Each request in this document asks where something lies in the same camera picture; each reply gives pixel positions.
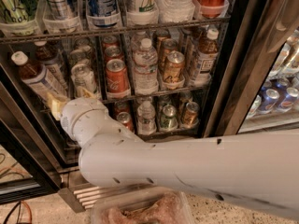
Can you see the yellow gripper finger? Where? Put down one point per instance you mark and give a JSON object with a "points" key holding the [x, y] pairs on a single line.
{"points": [[83, 92], [56, 103]]}

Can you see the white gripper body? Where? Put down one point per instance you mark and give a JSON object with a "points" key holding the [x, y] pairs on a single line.
{"points": [[76, 113]]}

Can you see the silver 7up can front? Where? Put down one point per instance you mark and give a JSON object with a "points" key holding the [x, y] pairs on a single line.
{"points": [[83, 77]]}

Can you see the silver 7up can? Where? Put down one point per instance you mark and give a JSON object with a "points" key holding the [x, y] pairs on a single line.
{"points": [[78, 56], [83, 77]]}

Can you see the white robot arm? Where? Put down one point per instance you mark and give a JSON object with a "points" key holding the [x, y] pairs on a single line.
{"points": [[258, 171]]}

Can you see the red coca-cola can front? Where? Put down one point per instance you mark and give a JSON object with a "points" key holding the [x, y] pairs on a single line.
{"points": [[117, 77]]}

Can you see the red coca-cola can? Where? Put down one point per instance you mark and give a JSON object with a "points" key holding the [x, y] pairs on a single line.
{"points": [[112, 52], [117, 77]]}

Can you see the red can bottom shelf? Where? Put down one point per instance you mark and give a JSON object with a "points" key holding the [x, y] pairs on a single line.
{"points": [[125, 119]]}

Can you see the water bottle bottom shelf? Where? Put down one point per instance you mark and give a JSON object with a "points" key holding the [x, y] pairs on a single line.
{"points": [[146, 118]]}

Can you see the clear water bottle middle shelf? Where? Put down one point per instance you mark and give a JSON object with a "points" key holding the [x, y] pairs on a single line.
{"points": [[146, 66]]}

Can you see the steel fridge vent grille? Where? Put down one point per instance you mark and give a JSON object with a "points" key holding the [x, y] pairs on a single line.
{"points": [[79, 194]]}

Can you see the green can bottom shelf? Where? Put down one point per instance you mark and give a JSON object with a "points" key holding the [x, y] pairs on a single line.
{"points": [[168, 118]]}

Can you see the gold can front middle shelf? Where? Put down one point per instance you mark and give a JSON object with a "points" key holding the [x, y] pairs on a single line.
{"points": [[173, 67]]}

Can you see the gold can shelf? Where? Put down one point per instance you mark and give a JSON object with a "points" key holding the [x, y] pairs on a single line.
{"points": [[166, 47], [173, 67]]}

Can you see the gold can bottom right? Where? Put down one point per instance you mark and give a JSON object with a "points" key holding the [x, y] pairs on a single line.
{"points": [[190, 113]]}

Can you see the open glass fridge door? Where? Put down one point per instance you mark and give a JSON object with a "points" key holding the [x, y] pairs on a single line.
{"points": [[256, 32]]}

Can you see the brown tea bottle left front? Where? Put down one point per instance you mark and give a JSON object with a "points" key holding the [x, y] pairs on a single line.
{"points": [[37, 76]]}

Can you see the brown tea bottle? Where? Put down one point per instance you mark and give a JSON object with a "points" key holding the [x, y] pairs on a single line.
{"points": [[54, 61], [207, 52], [37, 76]]}

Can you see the brown tea bottle left rear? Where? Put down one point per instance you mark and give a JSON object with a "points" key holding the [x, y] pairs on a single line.
{"points": [[54, 61]]}

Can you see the green bottle top left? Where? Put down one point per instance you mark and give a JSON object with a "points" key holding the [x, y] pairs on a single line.
{"points": [[18, 17]]}

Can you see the clear plastic food container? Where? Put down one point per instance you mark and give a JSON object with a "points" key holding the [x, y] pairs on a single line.
{"points": [[155, 205]]}

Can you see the brown tea bottle right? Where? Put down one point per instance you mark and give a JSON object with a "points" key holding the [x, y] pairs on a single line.
{"points": [[207, 52]]}

